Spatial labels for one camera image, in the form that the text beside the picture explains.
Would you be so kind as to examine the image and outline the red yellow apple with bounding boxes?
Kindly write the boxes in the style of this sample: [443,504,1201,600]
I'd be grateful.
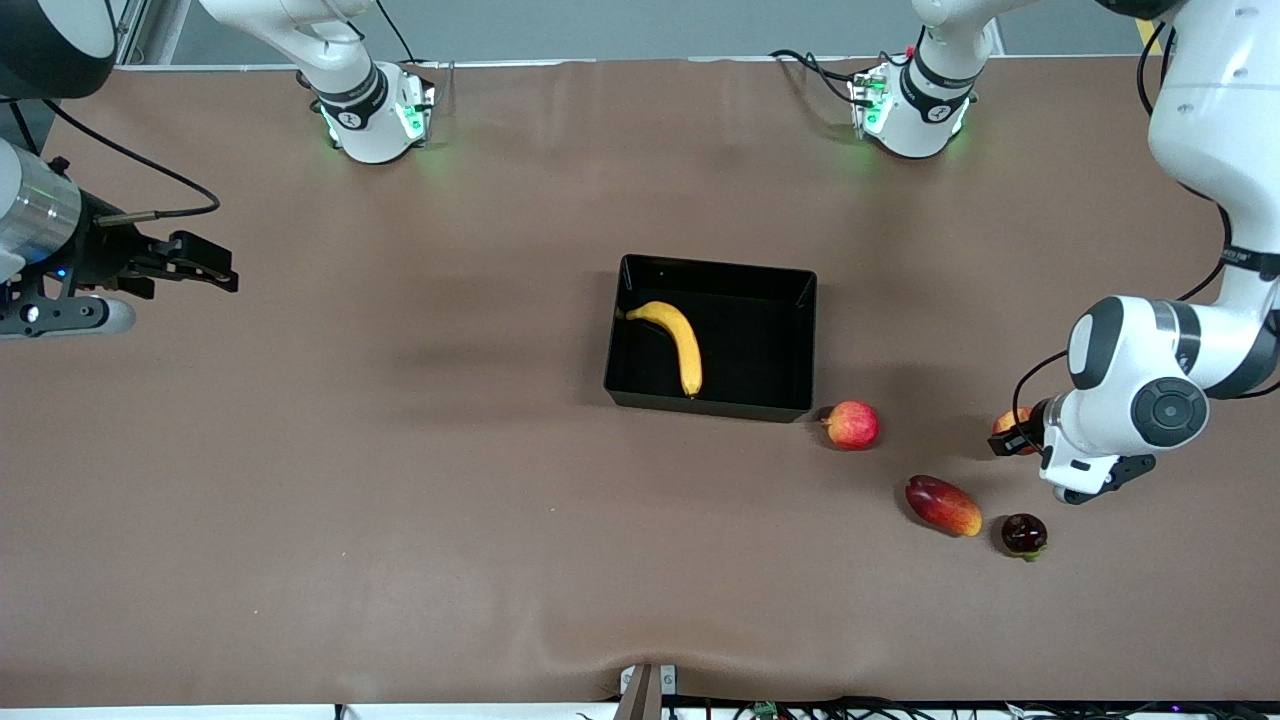
[992,407,1036,456]

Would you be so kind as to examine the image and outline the black plastic box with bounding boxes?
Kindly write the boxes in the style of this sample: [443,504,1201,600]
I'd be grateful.
[603,253,819,424]

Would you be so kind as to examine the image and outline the yellow banana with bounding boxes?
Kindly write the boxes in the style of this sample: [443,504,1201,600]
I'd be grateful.
[626,301,704,398]

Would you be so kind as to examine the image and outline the red yellow mango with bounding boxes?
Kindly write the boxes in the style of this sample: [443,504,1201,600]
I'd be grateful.
[905,475,984,538]

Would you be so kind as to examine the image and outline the dark purple mangosteen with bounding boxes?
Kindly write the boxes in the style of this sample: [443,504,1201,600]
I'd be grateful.
[1001,513,1049,562]

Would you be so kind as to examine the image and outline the red pomegranate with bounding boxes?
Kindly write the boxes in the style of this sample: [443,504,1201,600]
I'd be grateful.
[822,400,881,451]

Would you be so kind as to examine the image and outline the aluminium frame post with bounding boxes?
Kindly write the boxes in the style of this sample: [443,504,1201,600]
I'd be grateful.
[112,0,191,69]

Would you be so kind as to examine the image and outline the long black left arm cable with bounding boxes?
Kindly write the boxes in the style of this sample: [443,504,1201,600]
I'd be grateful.
[1137,20,1233,301]

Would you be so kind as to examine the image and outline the black right base cable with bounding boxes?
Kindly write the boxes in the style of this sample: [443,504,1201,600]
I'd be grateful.
[375,0,443,73]

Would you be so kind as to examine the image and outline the black base cable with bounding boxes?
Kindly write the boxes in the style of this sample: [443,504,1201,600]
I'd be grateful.
[770,48,906,106]
[375,0,443,73]

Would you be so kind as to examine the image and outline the metal bracket at table edge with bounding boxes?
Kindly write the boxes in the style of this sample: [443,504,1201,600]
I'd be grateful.
[620,663,679,720]

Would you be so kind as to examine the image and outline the black left base cable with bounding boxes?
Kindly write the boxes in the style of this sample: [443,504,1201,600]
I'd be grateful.
[770,48,906,106]

